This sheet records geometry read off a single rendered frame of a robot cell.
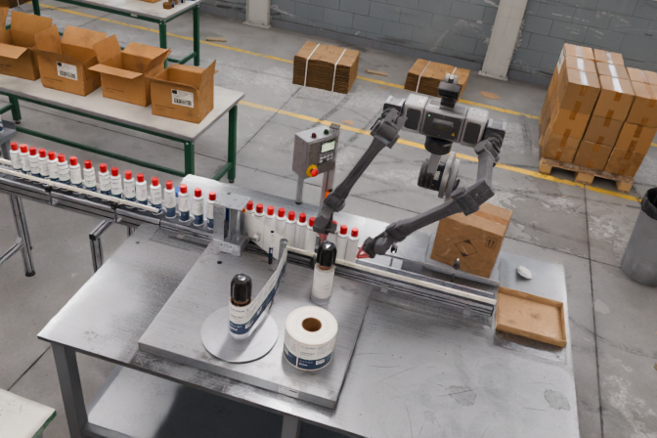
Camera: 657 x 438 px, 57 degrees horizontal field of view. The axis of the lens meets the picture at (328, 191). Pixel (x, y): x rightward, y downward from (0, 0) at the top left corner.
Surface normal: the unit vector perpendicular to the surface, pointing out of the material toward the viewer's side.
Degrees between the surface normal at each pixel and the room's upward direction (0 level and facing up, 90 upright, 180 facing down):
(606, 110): 91
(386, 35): 90
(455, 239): 90
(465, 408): 0
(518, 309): 0
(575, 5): 90
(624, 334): 0
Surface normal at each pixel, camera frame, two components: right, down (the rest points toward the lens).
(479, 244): -0.43, 0.46
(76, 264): 0.11, -0.83
